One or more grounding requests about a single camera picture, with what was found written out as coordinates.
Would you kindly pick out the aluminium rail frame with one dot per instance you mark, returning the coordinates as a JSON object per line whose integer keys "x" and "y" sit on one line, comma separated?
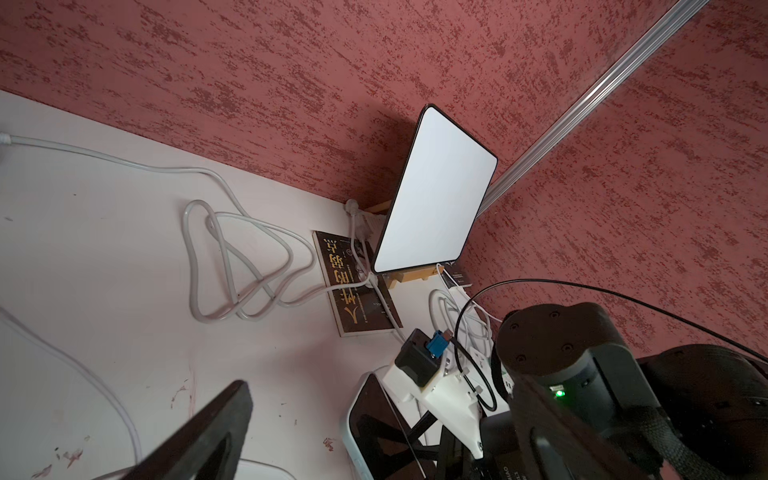
{"x": 669, "y": 24}

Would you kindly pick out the wooden tablet stand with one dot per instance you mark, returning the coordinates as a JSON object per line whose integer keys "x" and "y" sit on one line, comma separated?
{"x": 374, "y": 219}

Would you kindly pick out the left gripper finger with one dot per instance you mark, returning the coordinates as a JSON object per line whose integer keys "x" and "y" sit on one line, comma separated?
{"x": 209, "y": 445}

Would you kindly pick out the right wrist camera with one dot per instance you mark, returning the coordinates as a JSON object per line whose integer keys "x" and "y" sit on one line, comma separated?
{"x": 417, "y": 374}

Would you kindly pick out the white tablet on stand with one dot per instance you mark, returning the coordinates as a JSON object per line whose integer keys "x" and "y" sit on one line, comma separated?
{"x": 445, "y": 179}

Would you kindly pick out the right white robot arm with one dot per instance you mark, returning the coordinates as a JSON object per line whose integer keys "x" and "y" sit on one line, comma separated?
{"x": 582, "y": 406}

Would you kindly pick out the black book gold lettering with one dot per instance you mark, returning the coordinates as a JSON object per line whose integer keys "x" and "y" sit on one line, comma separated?
{"x": 357, "y": 308}

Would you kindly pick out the black box behind tablet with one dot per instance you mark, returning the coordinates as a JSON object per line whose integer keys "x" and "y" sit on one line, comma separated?
{"x": 455, "y": 275}

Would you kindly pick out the blue case phone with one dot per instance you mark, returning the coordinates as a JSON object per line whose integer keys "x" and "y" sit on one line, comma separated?
{"x": 379, "y": 441}

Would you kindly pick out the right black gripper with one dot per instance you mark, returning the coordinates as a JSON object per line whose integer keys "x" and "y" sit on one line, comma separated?
{"x": 539, "y": 439}

